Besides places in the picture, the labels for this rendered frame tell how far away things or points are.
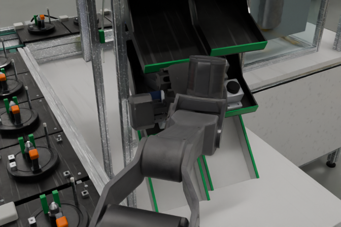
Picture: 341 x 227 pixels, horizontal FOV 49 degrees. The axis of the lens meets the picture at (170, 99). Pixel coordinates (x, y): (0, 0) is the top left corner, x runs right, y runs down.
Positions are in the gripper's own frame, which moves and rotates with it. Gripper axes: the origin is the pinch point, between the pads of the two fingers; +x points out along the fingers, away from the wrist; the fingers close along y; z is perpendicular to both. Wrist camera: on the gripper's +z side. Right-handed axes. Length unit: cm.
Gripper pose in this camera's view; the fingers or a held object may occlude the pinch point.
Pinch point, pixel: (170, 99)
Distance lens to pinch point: 73.8
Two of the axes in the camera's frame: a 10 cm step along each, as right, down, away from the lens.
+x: -3.3, -2.3, 9.1
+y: -9.4, 1.6, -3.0
